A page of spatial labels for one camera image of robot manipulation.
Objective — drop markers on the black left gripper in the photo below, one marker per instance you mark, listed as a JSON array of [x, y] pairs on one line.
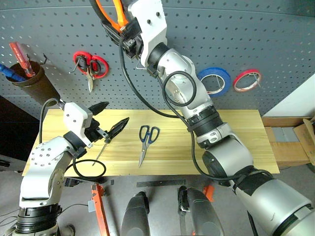
[[94, 130]]

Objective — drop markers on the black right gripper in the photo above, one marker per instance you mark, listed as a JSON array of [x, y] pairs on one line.
[[131, 46]]

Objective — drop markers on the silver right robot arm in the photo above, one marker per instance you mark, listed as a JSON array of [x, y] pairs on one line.
[[221, 142]]

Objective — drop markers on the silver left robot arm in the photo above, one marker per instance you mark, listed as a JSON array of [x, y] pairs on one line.
[[41, 169]]

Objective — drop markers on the metal pegboard hook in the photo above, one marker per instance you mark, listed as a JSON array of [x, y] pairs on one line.
[[216, 82], [75, 66], [254, 78], [139, 65]]

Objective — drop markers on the black pegboard hook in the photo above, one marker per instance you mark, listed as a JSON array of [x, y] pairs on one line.
[[45, 59]]

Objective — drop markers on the black floor tape strip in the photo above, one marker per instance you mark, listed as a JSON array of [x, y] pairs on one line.
[[161, 183]]

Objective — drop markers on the grey metal pegboard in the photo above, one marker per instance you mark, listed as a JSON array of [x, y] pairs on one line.
[[221, 44]]

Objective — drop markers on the blue tape roll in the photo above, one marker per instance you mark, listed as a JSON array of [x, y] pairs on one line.
[[216, 79]]

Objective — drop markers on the red tape roll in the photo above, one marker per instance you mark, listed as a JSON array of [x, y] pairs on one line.
[[247, 79]]

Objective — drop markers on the thin metal screwdriver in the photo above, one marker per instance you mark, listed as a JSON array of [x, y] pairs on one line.
[[99, 155]]

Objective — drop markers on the brown cup holder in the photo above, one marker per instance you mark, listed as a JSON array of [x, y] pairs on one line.
[[34, 83]]

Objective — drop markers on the orange table clamp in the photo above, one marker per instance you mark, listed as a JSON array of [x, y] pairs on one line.
[[101, 209], [208, 193]]

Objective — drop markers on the dark side cabinet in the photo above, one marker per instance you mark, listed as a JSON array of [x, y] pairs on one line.
[[17, 132]]

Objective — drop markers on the dark rounded robot leg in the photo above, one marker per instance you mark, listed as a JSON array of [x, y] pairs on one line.
[[135, 216], [199, 214]]

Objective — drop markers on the cardboard box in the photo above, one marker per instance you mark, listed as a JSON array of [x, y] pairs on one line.
[[292, 142]]

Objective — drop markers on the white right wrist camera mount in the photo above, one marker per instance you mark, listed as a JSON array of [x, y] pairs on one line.
[[150, 24]]

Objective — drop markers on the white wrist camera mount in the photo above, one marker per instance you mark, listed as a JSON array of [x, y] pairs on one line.
[[150, 24], [73, 115]]

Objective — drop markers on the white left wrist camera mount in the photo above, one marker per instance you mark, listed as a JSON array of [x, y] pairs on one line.
[[73, 115]]

